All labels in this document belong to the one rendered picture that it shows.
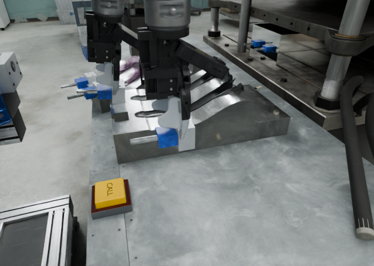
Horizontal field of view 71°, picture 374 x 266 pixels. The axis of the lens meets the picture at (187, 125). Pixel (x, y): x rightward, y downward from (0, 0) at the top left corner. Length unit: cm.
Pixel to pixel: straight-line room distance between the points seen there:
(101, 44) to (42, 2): 731
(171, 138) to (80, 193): 137
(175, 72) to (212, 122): 27
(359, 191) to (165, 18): 50
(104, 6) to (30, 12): 740
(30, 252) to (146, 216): 88
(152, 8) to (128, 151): 37
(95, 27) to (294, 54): 101
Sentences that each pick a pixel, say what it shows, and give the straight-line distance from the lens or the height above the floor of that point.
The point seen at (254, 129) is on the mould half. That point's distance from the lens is 77.
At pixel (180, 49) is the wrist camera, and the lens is 46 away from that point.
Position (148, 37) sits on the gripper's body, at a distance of 45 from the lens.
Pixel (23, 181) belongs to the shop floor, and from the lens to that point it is 211.
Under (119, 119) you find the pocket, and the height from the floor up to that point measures 87.
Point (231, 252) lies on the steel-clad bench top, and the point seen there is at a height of 80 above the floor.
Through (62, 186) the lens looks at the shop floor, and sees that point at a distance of 195.
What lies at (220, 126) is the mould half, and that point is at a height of 87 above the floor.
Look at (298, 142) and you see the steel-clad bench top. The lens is 83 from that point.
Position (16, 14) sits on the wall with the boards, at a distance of 811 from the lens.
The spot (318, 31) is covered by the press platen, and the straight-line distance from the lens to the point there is 120.
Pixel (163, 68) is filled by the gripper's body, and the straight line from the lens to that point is 46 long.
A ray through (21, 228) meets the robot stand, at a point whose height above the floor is 21.
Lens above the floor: 124
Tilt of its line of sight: 31 degrees down
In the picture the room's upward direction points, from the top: straight up
